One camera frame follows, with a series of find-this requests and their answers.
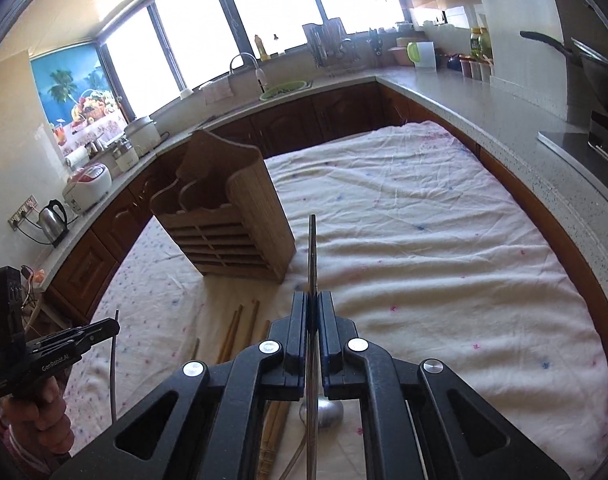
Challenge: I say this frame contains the wooden utensil holder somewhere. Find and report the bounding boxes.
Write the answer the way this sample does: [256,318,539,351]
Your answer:
[150,130,295,283]

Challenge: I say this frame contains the paper towel roll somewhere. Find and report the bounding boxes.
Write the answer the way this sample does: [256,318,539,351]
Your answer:
[64,145,89,170]

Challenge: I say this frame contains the gas stove top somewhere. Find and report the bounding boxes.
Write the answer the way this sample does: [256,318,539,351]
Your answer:
[538,112,608,201]

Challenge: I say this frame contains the pink plastic basin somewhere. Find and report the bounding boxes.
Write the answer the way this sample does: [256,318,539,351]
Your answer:
[389,47,415,66]

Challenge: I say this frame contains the metal spoon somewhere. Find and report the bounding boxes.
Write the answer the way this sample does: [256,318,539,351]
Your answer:
[279,396,344,480]

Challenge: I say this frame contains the person's left hand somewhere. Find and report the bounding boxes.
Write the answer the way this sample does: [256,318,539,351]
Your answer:
[2,377,74,458]

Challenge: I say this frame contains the metal knife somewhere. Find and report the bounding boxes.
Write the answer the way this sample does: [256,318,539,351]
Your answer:
[305,214,318,480]

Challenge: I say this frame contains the chrome sink faucet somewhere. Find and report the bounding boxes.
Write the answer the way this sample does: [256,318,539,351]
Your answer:
[229,52,268,92]

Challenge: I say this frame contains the white floral table cloth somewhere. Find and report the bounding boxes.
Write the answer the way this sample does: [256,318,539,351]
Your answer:
[65,122,608,479]

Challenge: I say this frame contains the black wok pan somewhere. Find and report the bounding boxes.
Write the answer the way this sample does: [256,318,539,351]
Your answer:
[520,30,608,114]

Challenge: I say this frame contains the lower wooden base cabinets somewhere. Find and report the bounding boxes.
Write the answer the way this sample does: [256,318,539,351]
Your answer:
[44,81,608,340]

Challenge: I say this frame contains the cooking oil bottle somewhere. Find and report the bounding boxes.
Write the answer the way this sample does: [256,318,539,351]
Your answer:
[470,27,492,58]

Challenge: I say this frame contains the white slow cooker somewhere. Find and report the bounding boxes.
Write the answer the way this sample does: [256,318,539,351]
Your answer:
[124,116,162,157]

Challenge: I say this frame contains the thin metal utensil gripper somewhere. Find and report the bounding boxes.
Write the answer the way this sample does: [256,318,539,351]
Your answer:
[109,309,120,424]

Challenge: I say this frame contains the wall power socket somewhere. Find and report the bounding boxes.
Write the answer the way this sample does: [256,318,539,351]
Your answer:
[8,195,38,231]

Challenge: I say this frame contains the spice jar set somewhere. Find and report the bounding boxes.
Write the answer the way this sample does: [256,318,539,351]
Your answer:
[459,55,494,84]

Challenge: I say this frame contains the steel electric kettle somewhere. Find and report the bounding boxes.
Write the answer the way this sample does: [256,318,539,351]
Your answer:
[38,200,69,247]

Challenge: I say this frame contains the green colander basket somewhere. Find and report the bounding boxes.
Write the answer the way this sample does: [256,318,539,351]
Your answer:
[259,80,311,102]

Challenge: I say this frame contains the white red rice cooker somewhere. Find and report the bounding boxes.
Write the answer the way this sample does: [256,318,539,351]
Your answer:
[62,162,112,214]

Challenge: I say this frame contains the tropical fruit poster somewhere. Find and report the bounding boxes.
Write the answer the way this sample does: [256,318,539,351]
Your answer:
[31,44,126,156]

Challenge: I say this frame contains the pink dish cloth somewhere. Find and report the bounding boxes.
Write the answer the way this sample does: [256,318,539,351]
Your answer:
[199,76,234,105]

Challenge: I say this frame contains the yellow dish soap bottle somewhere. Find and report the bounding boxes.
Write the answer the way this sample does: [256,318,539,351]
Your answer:
[254,35,270,62]

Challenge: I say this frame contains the white green pitcher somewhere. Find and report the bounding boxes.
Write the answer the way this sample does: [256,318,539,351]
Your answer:
[407,41,436,70]

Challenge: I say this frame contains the small white blender appliance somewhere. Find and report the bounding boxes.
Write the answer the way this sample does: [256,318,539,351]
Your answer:
[112,139,139,172]

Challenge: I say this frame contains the dish drying rack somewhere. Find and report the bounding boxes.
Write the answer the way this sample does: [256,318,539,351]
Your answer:
[302,18,367,77]

